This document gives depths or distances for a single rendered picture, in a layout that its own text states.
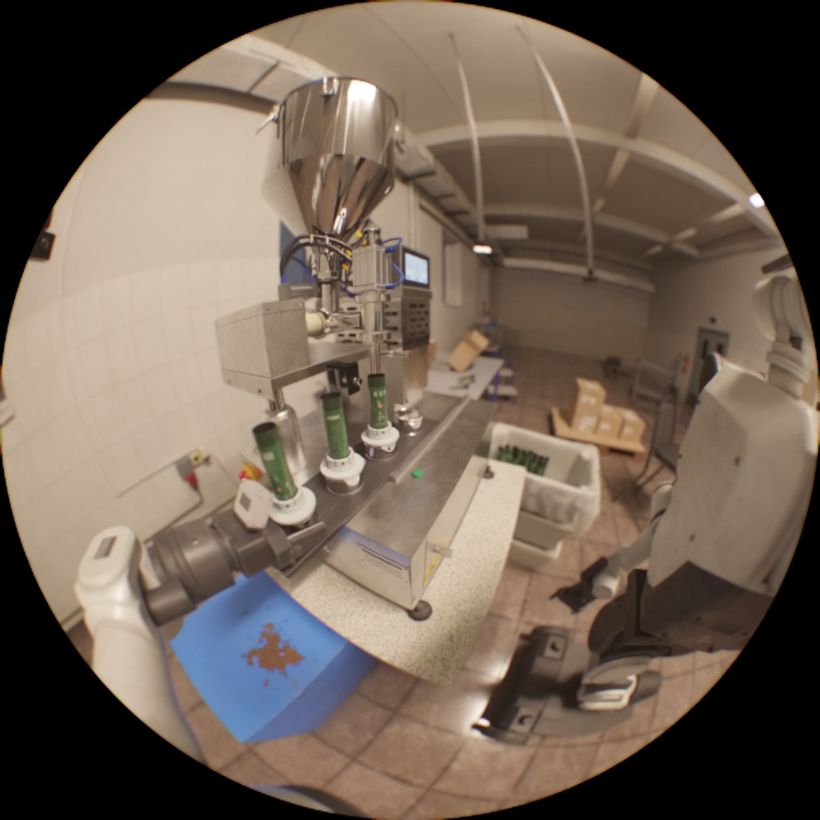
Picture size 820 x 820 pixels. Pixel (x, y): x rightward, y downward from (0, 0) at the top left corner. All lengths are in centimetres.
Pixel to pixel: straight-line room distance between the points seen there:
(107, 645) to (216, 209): 202
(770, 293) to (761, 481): 19
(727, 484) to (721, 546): 5
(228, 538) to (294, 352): 28
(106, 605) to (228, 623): 67
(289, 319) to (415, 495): 35
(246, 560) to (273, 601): 55
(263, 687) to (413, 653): 43
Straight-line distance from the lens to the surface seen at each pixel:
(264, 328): 38
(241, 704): 84
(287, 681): 77
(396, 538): 35
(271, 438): 28
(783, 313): 33
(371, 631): 58
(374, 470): 44
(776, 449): 23
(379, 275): 39
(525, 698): 119
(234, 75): 257
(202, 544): 29
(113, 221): 196
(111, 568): 26
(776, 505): 23
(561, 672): 129
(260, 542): 30
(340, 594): 62
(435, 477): 44
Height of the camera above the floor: 131
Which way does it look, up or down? 24 degrees down
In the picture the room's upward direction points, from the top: 1 degrees counter-clockwise
